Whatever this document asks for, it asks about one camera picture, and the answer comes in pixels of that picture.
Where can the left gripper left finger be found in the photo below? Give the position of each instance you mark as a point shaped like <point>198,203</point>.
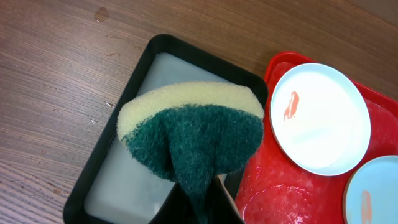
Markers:
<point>176,209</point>

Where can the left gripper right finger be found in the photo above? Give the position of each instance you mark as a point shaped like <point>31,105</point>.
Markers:
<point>221,207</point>

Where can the green and yellow sponge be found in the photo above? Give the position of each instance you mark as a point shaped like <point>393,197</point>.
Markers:
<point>191,132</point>

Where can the black water tray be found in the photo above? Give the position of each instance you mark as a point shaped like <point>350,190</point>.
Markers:
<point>113,187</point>

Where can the white plate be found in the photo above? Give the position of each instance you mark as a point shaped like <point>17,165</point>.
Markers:
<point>320,119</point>

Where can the light blue plate right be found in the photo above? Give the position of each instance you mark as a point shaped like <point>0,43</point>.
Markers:
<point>371,193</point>

